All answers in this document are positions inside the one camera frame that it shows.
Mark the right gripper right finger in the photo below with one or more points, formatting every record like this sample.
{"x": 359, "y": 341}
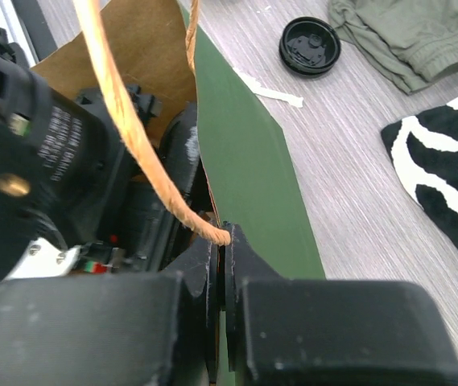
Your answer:
{"x": 239, "y": 261}

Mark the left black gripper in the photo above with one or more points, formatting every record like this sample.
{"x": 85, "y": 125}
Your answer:
{"x": 160, "y": 181}

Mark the olive green folded cloth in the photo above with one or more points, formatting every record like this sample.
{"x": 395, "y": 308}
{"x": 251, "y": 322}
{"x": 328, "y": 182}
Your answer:
{"x": 411, "y": 43}

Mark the black plastic cup lid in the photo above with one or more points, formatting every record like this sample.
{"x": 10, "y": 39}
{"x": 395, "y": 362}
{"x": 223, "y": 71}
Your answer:
{"x": 309, "y": 46}

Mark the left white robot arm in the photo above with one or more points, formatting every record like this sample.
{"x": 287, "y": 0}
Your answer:
{"x": 71, "y": 195}

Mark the zebra print pillow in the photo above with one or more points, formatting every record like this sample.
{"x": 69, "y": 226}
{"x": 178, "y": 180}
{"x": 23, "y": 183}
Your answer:
{"x": 423, "y": 149}

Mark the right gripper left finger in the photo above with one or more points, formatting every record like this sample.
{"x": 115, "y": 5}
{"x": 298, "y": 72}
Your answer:
{"x": 198, "y": 264}

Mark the white paper straw upper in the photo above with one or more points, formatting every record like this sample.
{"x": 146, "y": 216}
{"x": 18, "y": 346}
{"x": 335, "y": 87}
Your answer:
{"x": 258, "y": 89}

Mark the green paper gift bag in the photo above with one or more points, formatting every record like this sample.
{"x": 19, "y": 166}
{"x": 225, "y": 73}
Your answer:
{"x": 251, "y": 181}

